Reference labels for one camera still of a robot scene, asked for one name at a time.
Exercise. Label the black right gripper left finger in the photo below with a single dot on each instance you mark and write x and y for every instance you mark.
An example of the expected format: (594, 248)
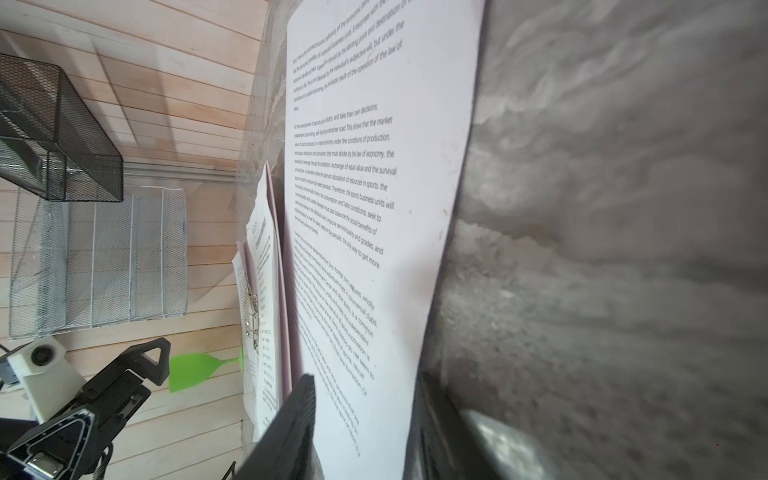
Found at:
(285, 449)

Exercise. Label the green plastic goblet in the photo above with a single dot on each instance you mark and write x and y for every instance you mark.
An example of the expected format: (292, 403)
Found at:
(190, 370)

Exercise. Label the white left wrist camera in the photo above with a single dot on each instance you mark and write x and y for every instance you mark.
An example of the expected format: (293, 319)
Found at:
(49, 381)

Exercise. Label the white paper stack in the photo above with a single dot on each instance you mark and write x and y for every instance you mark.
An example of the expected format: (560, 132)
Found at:
(379, 103)

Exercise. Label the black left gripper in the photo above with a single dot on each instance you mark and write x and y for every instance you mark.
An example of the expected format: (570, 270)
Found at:
(61, 448)

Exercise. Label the white wire mesh shelf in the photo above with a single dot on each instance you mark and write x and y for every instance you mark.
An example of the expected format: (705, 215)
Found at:
(77, 266)

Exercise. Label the Chinese printed paper sheet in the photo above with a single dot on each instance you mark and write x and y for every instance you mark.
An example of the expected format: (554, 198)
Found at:
(260, 410)

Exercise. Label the black wire mesh basket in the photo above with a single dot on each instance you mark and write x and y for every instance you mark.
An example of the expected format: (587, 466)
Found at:
(51, 143)

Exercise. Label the pink folder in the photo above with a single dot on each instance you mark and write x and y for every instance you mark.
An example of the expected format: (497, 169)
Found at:
(282, 288)

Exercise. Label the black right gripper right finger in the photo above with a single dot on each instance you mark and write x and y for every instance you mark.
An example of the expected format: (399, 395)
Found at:
(446, 442)

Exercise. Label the metal folder clip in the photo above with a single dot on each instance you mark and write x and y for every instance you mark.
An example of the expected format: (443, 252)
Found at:
(250, 319)

